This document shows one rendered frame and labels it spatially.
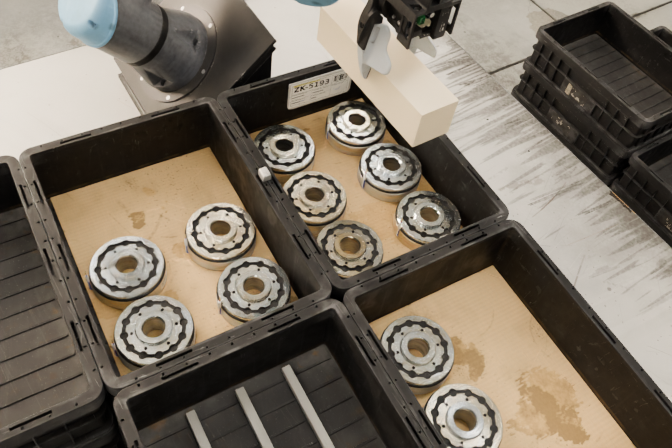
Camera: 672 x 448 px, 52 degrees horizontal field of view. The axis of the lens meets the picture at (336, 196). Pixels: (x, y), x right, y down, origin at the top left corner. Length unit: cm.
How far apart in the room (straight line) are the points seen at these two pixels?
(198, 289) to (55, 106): 59
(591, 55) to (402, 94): 130
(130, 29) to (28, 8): 171
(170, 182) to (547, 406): 65
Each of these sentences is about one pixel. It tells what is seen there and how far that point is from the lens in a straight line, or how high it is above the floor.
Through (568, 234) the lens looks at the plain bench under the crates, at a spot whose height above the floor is 70.
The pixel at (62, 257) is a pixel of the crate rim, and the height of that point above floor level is 92.
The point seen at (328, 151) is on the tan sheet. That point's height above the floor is 83.
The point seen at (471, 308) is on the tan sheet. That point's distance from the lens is 105.
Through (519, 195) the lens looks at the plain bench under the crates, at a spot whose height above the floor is 70.
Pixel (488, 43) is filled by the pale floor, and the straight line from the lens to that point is 288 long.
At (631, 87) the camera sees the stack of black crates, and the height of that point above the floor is 49.
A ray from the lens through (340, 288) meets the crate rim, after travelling 91.
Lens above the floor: 171
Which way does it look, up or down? 51 degrees down
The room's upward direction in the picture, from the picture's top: 11 degrees clockwise
